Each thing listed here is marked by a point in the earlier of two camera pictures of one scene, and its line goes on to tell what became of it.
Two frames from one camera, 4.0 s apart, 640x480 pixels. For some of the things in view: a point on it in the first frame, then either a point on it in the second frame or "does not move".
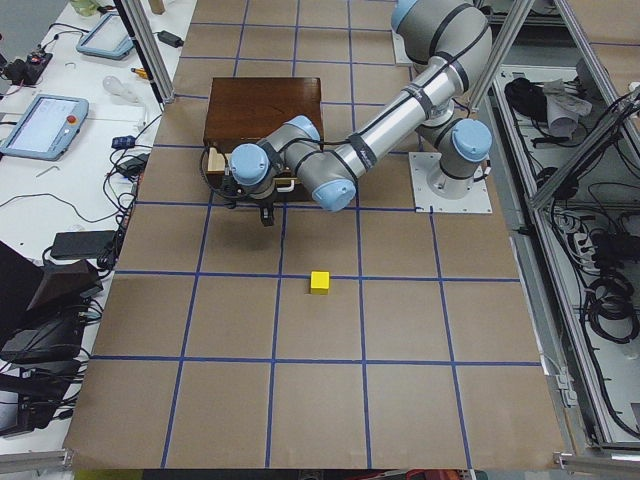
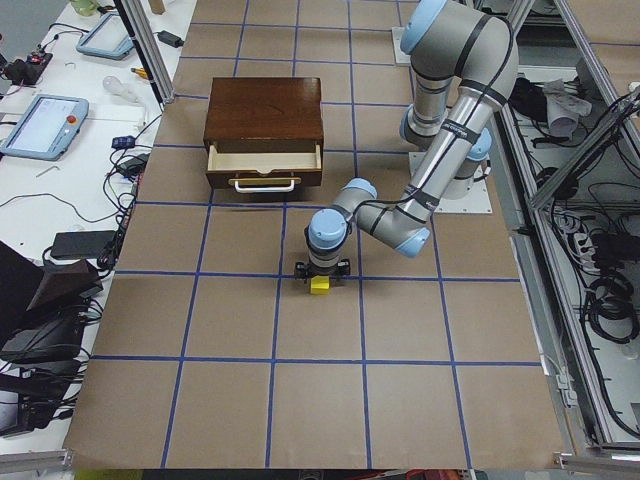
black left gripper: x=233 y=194 → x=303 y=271
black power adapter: x=82 y=244 does not move
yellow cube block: x=319 y=282 does not move
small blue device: x=123 y=142 does not move
